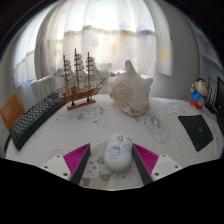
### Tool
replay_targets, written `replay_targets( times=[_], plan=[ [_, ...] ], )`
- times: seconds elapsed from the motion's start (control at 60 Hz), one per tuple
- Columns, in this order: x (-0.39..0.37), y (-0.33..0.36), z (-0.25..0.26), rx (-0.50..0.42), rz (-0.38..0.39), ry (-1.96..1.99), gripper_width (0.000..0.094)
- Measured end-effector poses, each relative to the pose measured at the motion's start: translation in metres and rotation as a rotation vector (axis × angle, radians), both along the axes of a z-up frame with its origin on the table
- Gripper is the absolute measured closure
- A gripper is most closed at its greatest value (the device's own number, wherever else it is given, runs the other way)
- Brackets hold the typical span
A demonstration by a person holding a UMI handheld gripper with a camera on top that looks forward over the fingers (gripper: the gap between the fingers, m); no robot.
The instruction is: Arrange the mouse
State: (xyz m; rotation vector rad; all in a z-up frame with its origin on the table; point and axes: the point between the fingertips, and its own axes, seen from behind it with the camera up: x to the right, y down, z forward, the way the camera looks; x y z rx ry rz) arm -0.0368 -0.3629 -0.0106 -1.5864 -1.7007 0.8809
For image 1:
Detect wooden model sailing ship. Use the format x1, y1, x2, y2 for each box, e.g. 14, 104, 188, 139
54, 48, 108, 111

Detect dark mechanical keyboard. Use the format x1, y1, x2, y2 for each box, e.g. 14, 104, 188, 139
9, 92, 67, 152

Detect white cartoon-print tablecloth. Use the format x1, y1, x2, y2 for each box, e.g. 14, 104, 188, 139
4, 93, 224, 191

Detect black mouse pad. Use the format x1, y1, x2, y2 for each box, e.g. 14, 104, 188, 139
177, 114, 215, 152

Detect cartoon boy figurine with clock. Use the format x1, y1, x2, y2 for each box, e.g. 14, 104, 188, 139
190, 77, 209, 111

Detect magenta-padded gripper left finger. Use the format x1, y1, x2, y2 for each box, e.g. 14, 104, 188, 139
40, 143, 92, 185

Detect large white conch shell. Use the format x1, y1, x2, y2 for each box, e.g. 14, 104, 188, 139
108, 59, 154, 117

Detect white cartoon-print computer mouse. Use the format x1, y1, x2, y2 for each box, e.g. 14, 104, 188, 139
103, 133, 134, 172

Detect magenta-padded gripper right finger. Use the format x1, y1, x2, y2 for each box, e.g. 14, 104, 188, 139
131, 143, 183, 186

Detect black router with antennas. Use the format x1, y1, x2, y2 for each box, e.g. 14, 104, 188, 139
204, 89, 218, 115

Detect sheer white star-print curtain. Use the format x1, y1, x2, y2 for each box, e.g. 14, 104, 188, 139
13, 0, 174, 88

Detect black monitor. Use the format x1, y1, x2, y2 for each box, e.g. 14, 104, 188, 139
213, 76, 224, 125

